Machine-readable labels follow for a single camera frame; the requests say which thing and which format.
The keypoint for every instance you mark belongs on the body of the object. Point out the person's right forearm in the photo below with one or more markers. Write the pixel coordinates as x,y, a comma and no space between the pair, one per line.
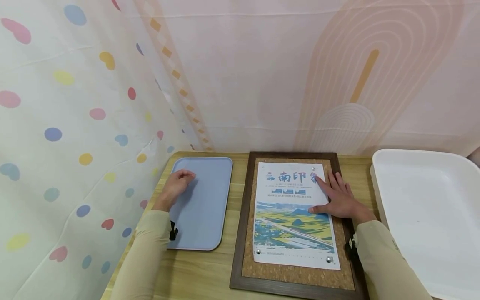
386,262

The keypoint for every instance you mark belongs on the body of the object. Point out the black wrist band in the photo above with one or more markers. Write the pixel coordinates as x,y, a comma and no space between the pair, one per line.
351,249
173,231

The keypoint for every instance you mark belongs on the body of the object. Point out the person's right hand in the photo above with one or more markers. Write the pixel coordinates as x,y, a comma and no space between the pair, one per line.
343,204

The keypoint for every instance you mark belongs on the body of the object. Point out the person's right ring finger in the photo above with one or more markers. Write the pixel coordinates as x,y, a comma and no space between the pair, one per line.
343,183

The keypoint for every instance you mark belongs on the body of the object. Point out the person's right index finger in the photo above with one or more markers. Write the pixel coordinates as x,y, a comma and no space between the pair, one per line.
324,186

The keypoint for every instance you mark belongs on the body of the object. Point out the person's left fingers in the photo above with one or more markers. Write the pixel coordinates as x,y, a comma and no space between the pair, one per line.
185,175

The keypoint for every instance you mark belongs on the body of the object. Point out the person's left hand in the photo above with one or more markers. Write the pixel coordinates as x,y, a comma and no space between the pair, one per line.
173,187

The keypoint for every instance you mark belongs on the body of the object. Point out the white plastic tray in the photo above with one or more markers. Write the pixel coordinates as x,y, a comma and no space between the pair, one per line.
431,216

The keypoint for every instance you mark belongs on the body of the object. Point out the person's right little finger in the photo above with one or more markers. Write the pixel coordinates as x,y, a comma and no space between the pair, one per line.
351,191

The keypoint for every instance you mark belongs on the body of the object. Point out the printed landscape poster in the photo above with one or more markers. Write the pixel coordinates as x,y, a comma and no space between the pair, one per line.
288,233

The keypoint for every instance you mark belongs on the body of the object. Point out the person's right thumb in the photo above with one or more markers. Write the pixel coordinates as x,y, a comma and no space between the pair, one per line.
318,209

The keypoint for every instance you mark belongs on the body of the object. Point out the person's left forearm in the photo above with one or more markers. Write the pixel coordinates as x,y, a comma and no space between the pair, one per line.
144,258

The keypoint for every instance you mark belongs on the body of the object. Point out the blue plastic tray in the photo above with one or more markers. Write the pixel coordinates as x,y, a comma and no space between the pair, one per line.
204,204

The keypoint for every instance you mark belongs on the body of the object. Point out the wood-framed cork board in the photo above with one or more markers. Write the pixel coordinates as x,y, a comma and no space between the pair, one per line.
296,281

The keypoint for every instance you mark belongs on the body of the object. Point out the person's right middle finger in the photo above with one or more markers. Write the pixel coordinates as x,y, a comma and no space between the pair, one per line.
335,182

